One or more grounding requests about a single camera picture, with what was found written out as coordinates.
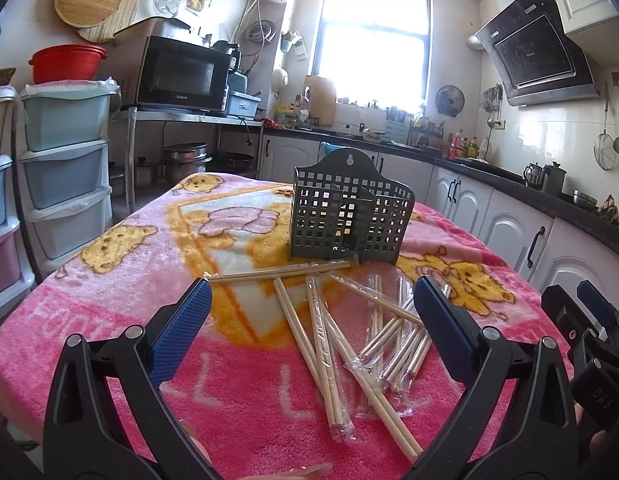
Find dark green utensil basket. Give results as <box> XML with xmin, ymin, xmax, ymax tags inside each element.
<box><xmin>289</xmin><ymin>148</ymin><xmax>415</xmax><ymax>264</ymax></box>

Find wooden cutting board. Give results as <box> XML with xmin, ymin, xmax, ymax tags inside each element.
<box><xmin>305</xmin><ymin>75</ymin><xmax>337</xmax><ymax>127</ymax></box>

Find chopstick pair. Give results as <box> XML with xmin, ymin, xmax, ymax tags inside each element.
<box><xmin>305</xmin><ymin>275</ymin><xmax>354</xmax><ymax>442</ymax></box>
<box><xmin>358</xmin><ymin>278</ymin><xmax>416</xmax><ymax>363</ymax></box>
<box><xmin>318</xmin><ymin>292</ymin><xmax>423</xmax><ymax>463</ymax></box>
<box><xmin>328</xmin><ymin>273</ymin><xmax>423</xmax><ymax>326</ymax></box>
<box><xmin>203</xmin><ymin>260</ymin><xmax>358</xmax><ymax>283</ymax></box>
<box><xmin>379</xmin><ymin>284</ymin><xmax>451</xmax><ymax>394</ymax></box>
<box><xmin>274</xmin><ymin>278</ymin><xmax>323</xmax><ymax>396</ymax></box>

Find plastic drawer tower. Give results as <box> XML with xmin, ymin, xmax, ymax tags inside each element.
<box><xmin>0</xmin><ymin>86</ymin><xmax>35</xmax><ymax>319</ymax></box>
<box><xmin>14</xmin><ymin>78</ymin><xmax>120</xmax><ymax>278</ymax></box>

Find stacked steel pots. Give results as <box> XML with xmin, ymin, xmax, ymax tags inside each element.
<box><xmin>162</xmin><ymin>143</ymin><xmax>212</xmax><ymax>185</ymax></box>

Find black range hood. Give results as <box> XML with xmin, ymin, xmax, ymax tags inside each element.
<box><xmin>477</xmin><ymin>0</ymin><xmax>599</xmax><ymax>107</ymax></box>

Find black wall fan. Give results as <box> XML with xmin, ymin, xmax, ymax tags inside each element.
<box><xmin>435</xmin><ymin>84</ymin><xmax>466</xmax><ymax>118</ymax></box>

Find condiment bottles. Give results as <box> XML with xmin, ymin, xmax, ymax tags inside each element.
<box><xmin>442</xmin><ymin>129</ymin><xmax>488</xmax><ymax>160</ymax></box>

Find metal shelf rack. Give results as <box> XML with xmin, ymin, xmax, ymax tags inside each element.
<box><xmin>110</xmin><ymin>106</ymin><xmax>264</xmax><ymax>214</ymax></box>

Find black microwave oven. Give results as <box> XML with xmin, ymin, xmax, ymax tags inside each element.
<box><xmin>97</xmin><ymin>36</ymin><xmax>229</xmax><ymax>114</ymax></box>

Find hanging strainer ladle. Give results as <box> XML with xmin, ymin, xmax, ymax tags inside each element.
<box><xmin>594</xmin><ymin>84</ymin><xmax>617</xmax><ymax>171</ymax></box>

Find blue plastic box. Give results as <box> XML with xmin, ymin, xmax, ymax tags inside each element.
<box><xmin>226</xmin><ymin>91</ymin><xmax>261</xmax><ymax>119</ymax></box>

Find red plastic basin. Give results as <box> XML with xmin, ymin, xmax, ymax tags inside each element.
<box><xmin>29</xmin><ymin>44</ymin><xmax>107</xmax><ymax>84</ymax></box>

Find pink bear blanket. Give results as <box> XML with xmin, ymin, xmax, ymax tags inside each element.
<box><xmin>0</xmin><ymin>176</ymin><xmax>557</xmax><ymax>479</ymax></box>

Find white kitchen cabinets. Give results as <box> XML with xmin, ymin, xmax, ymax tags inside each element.
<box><xmin>258</xmin><ymin>130</ymin><xmax>619</xmax><ymax>308</ymax></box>

